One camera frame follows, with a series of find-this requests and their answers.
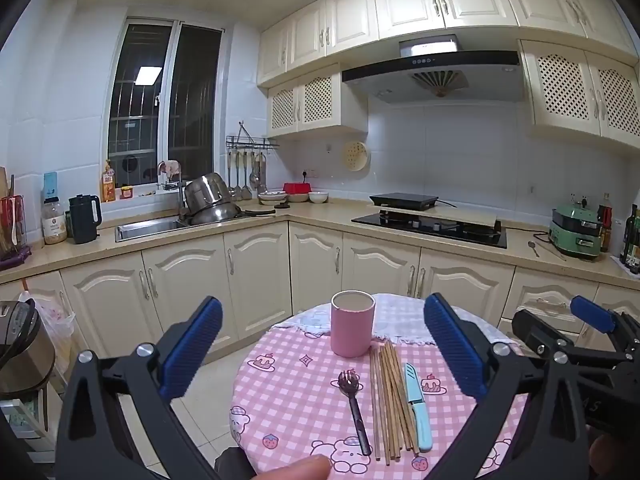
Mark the white fringed towel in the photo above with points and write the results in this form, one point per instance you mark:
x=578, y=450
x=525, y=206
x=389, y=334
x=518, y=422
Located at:
x=400, y=320

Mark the black glass gas stove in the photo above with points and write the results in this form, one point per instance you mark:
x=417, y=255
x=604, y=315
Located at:
x=450, y=232

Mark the small yellow jar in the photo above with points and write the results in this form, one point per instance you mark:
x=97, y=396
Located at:
x=126, y=193

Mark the chrome faucet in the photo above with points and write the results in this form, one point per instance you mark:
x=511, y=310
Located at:
x=177, y=195

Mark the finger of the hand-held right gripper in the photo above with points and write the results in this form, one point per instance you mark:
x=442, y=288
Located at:
x=592, y=312
x=537, y=335

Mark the light blue sheathed knife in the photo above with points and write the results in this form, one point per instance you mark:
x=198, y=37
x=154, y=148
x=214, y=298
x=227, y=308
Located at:
x=417, y=410

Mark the black range hood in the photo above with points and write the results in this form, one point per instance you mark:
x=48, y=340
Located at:
x=435, y=77

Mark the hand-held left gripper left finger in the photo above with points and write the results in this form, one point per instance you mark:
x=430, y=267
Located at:
x=192, y=350

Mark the white low stand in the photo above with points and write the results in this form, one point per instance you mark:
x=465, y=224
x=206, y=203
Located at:
x=25, y=425

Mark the brown sauce bottle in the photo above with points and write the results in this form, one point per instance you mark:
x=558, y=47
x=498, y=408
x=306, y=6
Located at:
x=605, y=225

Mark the stainless steel pot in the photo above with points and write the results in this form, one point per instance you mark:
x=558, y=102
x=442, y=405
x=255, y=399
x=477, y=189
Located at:
x=210, y=197

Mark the white bowl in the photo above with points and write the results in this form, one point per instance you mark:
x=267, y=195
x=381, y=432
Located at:
x=318, y=197
x=271, y=197
x=298, y=197

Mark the dark glass bottle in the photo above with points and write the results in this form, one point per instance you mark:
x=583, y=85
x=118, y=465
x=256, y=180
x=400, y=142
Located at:
x=630, y=240

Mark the pink cloth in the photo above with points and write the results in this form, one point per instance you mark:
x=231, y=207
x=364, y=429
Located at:
x=173, y=168

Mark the purple utensil drainer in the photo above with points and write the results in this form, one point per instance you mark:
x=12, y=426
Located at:
x=12, y=230

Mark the orange dish soap bottle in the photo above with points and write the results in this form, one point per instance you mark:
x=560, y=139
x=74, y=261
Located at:
x=108, y=187

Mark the metal spoon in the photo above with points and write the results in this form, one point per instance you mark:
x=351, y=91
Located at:
x=533, y=247

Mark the pink cup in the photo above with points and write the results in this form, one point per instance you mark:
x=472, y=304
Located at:
x=351, y=332

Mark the stainless steel sink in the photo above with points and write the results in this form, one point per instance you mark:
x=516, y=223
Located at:
x=145, y=230

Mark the person's left hand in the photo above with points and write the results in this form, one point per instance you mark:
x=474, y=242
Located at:
x=295, y=470

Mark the steel rice cooker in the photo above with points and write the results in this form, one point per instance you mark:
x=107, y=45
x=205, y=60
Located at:
x=22, y=350

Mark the clear food jar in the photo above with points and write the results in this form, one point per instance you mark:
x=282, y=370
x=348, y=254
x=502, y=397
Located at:
x=54, y=222

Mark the round cream steamer plate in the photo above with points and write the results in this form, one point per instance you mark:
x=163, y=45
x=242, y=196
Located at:
x=355, y=155

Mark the blue carton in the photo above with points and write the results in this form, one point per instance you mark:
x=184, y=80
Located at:
x=50, y=186

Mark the black electric kettle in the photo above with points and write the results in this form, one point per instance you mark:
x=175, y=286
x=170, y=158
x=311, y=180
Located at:
x=82, y=220

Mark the black induction cooker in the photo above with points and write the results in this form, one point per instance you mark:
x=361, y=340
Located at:
x=402, y=201

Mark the white plastic bag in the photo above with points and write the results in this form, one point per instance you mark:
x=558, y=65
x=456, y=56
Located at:
x=57, y=325

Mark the cream wall cabinets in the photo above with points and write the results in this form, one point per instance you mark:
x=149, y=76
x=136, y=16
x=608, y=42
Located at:
x=450, y=5

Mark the hanging utensil rack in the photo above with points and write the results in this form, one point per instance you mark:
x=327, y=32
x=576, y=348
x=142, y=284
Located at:
x=247, y=165

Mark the wall power outlet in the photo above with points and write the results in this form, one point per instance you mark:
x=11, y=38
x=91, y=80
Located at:
x=310, y=174

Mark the barred kitchen window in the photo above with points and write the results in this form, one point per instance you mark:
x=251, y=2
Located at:
x=165, y=105

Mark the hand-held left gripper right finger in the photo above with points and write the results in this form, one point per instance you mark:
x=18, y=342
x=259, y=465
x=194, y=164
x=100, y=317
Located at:
x=455, y=350

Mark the person's right hand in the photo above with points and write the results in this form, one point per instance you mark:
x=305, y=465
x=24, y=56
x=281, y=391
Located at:
x=607, y=457

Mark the row of wooden chopsticks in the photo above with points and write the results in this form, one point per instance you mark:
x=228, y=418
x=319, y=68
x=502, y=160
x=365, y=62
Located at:
x=392, y=400

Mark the pink checkered tablecloth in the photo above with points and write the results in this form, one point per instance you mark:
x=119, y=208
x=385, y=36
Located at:
x=300, y=400

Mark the dark metal fork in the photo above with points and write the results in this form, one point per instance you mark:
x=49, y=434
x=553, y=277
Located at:
x=355, y=410

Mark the green multi cooker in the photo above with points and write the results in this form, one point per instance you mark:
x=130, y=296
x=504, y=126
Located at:
x=575, y=232

